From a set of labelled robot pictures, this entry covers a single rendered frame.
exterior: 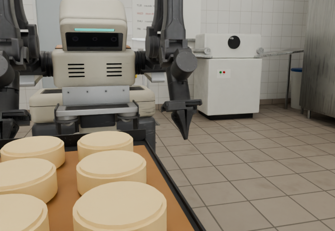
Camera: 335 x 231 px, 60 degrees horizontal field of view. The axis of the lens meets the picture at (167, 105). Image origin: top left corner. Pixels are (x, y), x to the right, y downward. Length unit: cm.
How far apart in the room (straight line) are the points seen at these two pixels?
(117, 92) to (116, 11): 26
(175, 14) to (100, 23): 25
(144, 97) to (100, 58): 38
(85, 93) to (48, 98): 33
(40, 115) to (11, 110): 58
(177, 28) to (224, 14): 426
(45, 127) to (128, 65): 50
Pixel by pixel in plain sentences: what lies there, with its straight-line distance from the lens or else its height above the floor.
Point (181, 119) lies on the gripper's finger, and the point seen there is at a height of 82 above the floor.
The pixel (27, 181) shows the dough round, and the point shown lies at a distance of 20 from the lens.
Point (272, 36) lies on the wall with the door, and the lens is 548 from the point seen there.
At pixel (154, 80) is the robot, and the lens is 105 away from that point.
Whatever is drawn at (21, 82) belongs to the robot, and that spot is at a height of 89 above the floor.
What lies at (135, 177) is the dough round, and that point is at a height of 92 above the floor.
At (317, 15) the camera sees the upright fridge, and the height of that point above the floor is 142.
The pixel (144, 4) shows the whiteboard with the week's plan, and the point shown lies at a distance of 470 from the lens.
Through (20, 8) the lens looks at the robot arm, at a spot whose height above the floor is 111.
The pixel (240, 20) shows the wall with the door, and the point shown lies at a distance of 519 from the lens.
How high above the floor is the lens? 100
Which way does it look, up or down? 11 degrees down
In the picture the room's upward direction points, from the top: straight up
